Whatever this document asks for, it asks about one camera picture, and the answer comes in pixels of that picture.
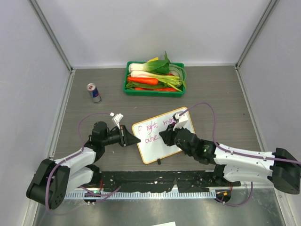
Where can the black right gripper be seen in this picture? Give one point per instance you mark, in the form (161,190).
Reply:
(167,135)

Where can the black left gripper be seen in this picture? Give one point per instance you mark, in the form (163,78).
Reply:
(126,138)

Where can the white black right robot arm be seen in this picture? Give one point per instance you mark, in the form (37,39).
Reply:
(279,167)

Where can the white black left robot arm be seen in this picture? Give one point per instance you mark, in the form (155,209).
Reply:
(54,179)

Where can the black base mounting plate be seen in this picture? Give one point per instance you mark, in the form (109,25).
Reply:
(187,181)

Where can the red bull drink can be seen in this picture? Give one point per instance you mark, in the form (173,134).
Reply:
(93,91)

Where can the white green leek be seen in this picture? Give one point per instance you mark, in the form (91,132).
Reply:
(167,79)

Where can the orange carrot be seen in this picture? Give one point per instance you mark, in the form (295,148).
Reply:
(148,81)

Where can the green plastic vegetable tray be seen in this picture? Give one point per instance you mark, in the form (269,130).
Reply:
(129,88)

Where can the green bok choy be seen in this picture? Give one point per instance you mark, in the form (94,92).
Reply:
(155,66)

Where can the white paper sheet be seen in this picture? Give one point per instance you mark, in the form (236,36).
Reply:
(167,224)

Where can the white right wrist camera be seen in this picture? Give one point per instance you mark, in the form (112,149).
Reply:
(180,120)

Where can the slotted cable duct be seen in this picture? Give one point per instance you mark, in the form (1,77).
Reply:
(173,194)

